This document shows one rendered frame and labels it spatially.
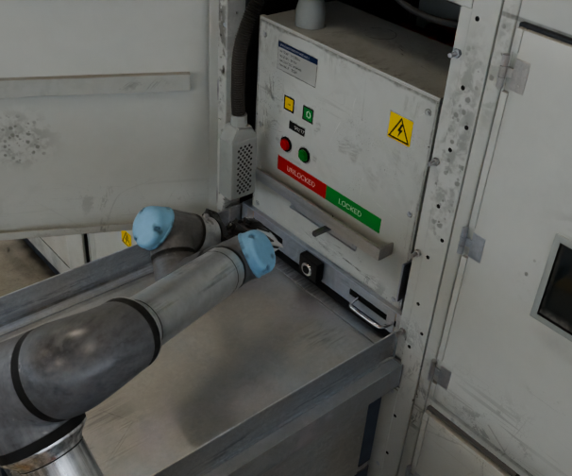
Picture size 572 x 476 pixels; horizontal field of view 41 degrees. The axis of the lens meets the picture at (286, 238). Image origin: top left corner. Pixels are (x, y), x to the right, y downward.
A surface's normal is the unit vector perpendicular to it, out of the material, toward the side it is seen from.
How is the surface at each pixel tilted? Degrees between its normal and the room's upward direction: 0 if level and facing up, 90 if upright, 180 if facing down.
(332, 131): 90
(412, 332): 90
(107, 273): 90
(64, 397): 82
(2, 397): 71
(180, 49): 90
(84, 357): 44
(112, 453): 0
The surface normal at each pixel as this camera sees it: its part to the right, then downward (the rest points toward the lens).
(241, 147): 0.65, 0.47
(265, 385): 0.06, -0.82
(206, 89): 0.22, 0.57
